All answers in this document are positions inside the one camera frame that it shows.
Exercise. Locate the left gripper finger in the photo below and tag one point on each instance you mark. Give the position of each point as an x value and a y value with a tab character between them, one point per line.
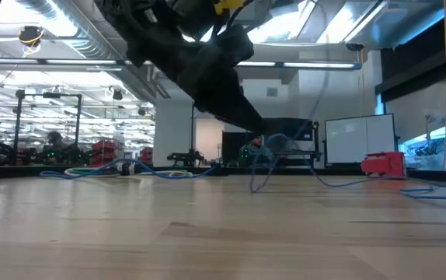
231	58
192	87

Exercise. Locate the pale door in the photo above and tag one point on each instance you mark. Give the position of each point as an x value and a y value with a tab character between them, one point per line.
209	140

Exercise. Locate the black ceiling spotlight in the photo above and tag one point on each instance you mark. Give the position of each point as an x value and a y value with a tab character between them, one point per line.
117	95
141	112

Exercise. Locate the black upright panel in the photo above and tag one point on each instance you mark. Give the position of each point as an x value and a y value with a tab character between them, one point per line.
231	149

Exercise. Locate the red tool cart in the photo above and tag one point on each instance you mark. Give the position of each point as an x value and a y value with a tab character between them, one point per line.
146	156
104	153

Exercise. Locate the long ceiling light strip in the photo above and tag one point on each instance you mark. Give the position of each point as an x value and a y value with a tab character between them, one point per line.
316	65

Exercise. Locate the black shelf cart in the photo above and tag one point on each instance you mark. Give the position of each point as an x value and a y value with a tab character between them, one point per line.
304	128

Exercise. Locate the red tape dispenser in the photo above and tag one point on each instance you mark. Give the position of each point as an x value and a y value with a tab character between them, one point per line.
386	165

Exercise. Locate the black gantry frame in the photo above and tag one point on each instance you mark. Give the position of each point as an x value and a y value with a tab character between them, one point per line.
192	136
18	124

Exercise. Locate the grey wall vent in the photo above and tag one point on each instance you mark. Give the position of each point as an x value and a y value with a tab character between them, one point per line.
272	92

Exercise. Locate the silver ribbed air duct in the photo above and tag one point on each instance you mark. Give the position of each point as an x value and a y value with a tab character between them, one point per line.
75	39

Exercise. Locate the ceiling dome camera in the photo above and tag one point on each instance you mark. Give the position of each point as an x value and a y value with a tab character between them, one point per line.
355	47

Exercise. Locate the whiteboard with black frame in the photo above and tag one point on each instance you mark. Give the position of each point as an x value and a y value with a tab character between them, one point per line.
359	140

